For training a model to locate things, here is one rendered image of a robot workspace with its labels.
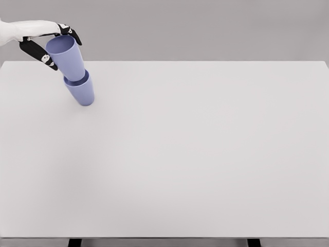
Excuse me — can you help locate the lavender blue plastic cup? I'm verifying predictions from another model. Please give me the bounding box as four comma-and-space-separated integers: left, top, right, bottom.
45, 34, 86, 82
63, 69, 95, 107

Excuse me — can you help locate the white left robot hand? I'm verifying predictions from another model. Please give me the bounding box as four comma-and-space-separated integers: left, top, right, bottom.
10, 20, 83, 72

